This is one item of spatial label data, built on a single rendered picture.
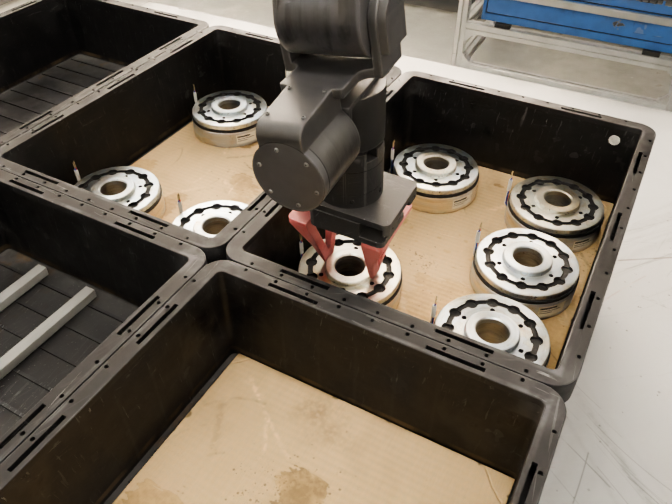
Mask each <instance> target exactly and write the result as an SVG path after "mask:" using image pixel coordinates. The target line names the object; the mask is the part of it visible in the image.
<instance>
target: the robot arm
mask: <svg viewBox="0 0 672 504"><path fill-rule="evenodd" d="M272 7H273V20H274V26H275V31H276V34H277V37H278V39H279V43H280V47H281V52H282V56H283V60H284V65H285V69H286V71H292V72H291V73H290V74H289V75H288V76H287V77H286V78H285V79H284V80H283V81H282V82H280V87H281V91H282V92H281V93H280V95H279V96H278V97H277V98H276V99H275V100H274V102H273V103H272V104H271V105H270V106H269V107H268V109H267V110H266V111H265V112H264V113H263V115H262V116H261V117H260V118H259V120H258V122H257V125H256V138H257V142H258V145H259V148H258V149H257V150H256V152H255V153H254V156H253V160H252V167H253V172H254V175H255V178H256V180H257V182H258V183H259V185H260V187H261V188H262V189H263V190H264V192H265V193H266V194H267V195H268V196H269V197H270V198H271V199H273V200H274V201H275V202H277V203H278V204H280V205H282V206H284V207H286V208H288V209H291V210H292V212H291V213H290V214H289V222H290V224H291V225H292V226H293V227H294V228H295V229H296V230H297V231H298V232H299V233H300V234H301V235H302V236H303V237H304V238H305V239H306V240H307V241H308V242H309V243H310V244H311V245H312V246H313V247H314V249H315V250H316V251H317V252H318V254H319V255H320V256H321V258H322V259H323V260H324V261H325V262H326V260H327V258H328V257H329V256H330V255H331V254H332V253H333V252H334V246H335V240H336V233H337V234H339V235H342V236H345V237H348V238H351V239H354V240H357V241H360V242H361V249H362V252H363V256H364V260H365V264H366V268H367V271H368V274H369V277H370V278H372V279H373V278H374V277H375V276H376V274H377V272H378V271H379V269H380V266H381V264H382V261H383V259H384V256H385V254H386V251H387V249H388V246H389V244H390V242H391V240H392V239H393V237H394V235H395V234H396V232H397V231H398V229H399V228H400V226H401V225H402V223H403V222H404V220H405V218H406V217H407V215H408V214H409V212H410V211H411V209H412V204H411V203H412V202H413V200H414V199H415V197H416V192H417V183H416V182H415V181H414V180H411V179H407V178H404V177H401V176H397V175H394V174H390V173H387V172H384V150H385V143H384V138H385V121H386V92H387V78H386V75H387V73H388V72H389V71H390V70H391V69H392V67H393V66H394V65H395V64H396V63H397V61H398V60H399V59H400V58H401V57H402V53H401V41H402V40H403V39H404V38H405V36H406V35H407V30H406V19H405V7H404V0H272ZM316 227H319V228H322V229H325V242H324V240H323V239H322V237H321V235H320V233H319V232H318V230H317V228H316Z"/></svg>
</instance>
